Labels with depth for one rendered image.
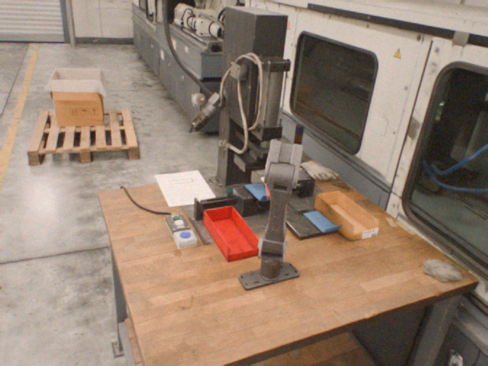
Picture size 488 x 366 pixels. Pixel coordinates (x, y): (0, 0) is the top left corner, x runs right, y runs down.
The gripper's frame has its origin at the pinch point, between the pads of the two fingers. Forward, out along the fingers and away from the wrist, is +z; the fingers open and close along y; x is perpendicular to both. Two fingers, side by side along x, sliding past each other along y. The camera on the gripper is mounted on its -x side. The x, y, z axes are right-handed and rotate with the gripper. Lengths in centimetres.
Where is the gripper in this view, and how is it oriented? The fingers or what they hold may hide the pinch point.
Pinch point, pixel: (269, 197)
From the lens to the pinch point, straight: 156.5
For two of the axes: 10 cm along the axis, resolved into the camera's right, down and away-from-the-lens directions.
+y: -2.8, -8.2, 5.1
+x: -9.0, 0.4, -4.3
